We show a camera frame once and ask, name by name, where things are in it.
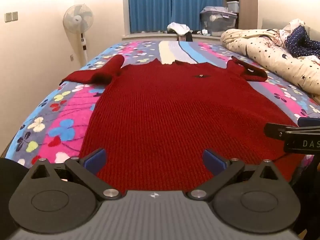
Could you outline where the white standing fan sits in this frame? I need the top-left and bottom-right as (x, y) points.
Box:
(62, 4), (94, 65)

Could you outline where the navy dotted cloth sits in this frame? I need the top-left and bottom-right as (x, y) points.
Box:
(286, 25), (320, 58)

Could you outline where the blue curtain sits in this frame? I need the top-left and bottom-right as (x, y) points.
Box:
(128, 0), (223, 33)

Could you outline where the wooden shelf unit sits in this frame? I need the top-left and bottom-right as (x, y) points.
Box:
(214, 0), (258, 30)

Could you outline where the small clear plastic box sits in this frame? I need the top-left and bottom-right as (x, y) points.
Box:
(227, 1), (240, 13)

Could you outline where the clear plastic storage box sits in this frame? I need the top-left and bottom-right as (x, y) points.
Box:
(200, 6), (238, 37)

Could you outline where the cream star print quilt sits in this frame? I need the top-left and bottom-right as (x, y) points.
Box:
(220, 19), (320, 95)

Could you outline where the white cloth pile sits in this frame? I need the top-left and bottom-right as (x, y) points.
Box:
(167, 22), (192, 36)

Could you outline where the red knit sweater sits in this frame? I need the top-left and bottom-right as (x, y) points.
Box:
(59, 55), (307, 195)

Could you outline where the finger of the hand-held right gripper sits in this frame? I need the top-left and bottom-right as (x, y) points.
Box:
(264, 122), (320, 140)
(297, 117), (320, 127)

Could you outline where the floral striped blanket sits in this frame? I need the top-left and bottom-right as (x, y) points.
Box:
(5, 39), (320, 188)

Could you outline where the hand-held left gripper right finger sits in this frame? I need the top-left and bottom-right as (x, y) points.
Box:
(186, 149), (284, 201)

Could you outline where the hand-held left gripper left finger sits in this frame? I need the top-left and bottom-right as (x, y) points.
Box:
(29, 148), (121, 201)

